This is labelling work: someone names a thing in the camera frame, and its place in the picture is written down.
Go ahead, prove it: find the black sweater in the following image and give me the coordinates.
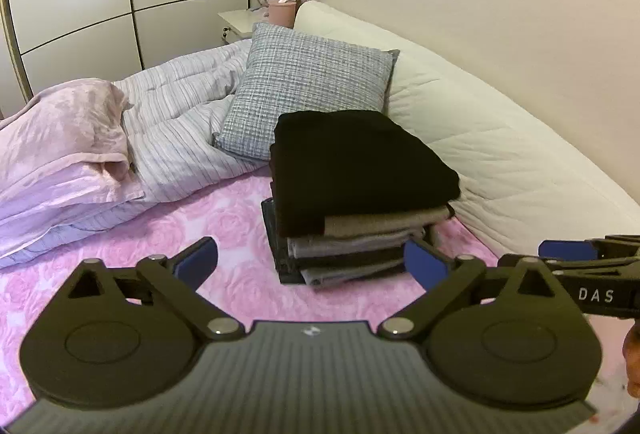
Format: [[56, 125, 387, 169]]
[[270, 110, 461, 238]]

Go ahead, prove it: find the person's right hand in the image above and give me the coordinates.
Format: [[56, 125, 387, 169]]
[[623, 320, 640, 399]]

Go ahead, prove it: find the pink floral bed blanket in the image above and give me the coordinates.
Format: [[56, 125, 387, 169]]
[[0, 165, 626, 420]]

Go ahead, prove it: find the stack of folded clothes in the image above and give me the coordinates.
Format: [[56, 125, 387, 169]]
[[260, 198, 454, 287]]

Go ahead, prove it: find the lavender folded quilt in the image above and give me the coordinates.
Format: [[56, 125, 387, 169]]
[[1, 40, 264, 268]]

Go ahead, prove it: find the pink folded quilt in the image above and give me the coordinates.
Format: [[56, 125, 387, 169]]
[[1, 78, 144, 258]]

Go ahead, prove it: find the grey striped pillow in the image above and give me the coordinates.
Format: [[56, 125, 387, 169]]
[[215, 23, 400, 161]]

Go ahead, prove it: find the white nightstand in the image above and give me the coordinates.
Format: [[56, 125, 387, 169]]
[[218, 8, 268, 44]]

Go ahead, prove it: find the pink tissue box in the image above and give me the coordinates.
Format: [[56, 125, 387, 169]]
[[268, 0, 298, 28]]

